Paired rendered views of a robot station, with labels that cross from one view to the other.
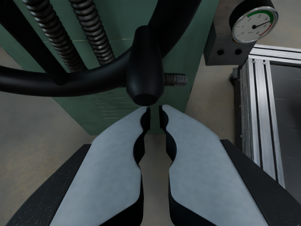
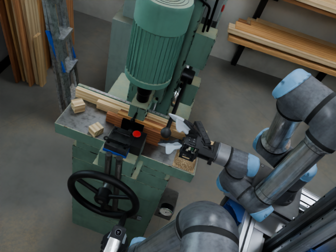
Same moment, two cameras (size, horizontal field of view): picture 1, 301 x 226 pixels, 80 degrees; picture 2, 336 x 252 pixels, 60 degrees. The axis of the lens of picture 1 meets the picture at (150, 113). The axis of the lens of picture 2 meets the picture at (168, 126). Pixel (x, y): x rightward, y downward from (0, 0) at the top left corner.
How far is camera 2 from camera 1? 1.06 m
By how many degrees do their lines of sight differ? 18
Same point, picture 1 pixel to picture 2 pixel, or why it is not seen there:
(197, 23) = (153, 199)
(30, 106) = (35, 181)
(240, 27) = (161, 210)
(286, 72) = not seen: hidden behind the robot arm
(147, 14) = (135, 189)
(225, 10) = (167, 197)
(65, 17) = not seen: hidden behind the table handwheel
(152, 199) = not seen: outside the picture
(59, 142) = (46, 219)
